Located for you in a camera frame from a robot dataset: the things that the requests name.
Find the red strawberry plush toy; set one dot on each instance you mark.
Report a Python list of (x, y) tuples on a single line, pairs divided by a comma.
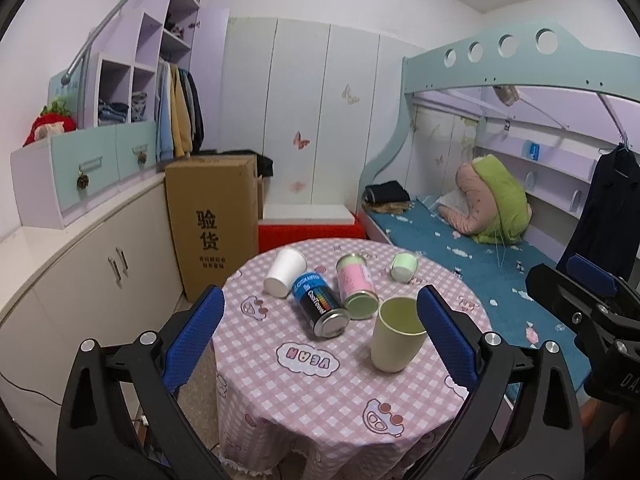
[(54, 119)]

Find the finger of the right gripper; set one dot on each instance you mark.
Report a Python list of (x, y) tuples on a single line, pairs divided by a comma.
[(592, 277)]

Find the hanging clothes row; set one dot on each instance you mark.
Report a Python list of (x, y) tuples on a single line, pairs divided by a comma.
[(178, 114)]

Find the white paper cup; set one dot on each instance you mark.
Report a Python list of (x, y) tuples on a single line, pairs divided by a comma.
[(288, 265)]

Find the green small cup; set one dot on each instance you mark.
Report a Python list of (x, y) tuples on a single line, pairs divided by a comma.
[(404, 266)]

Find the teal patterned mattress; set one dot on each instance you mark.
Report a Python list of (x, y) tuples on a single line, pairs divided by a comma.
[(496, 274)]

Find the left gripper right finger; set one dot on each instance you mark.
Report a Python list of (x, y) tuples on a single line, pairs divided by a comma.
[(543, 439)]

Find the white pillow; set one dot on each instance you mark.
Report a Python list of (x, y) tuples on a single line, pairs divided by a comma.
[(456, 201)]

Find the teal drawer cabinet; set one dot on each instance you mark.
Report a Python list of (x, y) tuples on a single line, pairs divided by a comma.
[(59, 179)]

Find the hanging dark garment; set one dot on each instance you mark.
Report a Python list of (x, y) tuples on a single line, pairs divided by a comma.
[(607, 233)]

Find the black blue can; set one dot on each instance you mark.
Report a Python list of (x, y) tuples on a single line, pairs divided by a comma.
[(326, 315)]

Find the cream plastic cup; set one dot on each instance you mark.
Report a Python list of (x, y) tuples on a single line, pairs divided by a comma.
[(398, 335)]

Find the grey metal handrail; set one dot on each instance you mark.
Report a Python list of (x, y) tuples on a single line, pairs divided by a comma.
[(118, 63)]

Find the red storage box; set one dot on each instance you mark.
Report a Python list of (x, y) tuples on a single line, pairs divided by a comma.
[(275, 235)]

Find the purple bed wall shelf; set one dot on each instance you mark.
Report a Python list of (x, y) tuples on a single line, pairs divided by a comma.
[(559, 178)]

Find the white low cabinet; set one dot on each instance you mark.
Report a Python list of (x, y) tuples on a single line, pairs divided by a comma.
[(114, 283)]

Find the folded dark clothes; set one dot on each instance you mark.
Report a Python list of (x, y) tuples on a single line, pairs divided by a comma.
[(389, 198)]

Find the tall cardboard box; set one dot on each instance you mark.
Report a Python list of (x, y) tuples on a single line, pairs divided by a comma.
[(213, 212)]

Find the white wardrobe doors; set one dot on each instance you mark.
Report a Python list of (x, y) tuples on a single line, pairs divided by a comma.
[(319, 100)]

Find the white board on box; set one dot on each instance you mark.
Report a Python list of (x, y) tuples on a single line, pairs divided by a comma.
[(306, 215)]

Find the green pink rolled quilt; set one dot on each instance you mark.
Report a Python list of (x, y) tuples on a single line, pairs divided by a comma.
[(496, 207)]

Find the pink green can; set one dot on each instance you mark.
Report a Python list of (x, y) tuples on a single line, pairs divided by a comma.
[(356, 286)]

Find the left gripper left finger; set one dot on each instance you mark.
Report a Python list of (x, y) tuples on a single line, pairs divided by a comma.
[(96, 437)]

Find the blue box on shelf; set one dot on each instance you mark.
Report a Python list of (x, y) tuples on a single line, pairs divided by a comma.
[(532, 151)]

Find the folded jeans in cubby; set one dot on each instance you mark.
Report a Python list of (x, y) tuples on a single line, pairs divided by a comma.
[(112, 113)]

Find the purple stair shelf unit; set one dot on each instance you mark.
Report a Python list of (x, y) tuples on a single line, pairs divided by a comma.
[(207, 59)]

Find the pink checkered tablecloth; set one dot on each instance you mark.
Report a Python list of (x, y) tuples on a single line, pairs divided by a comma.
[(283, 390)]

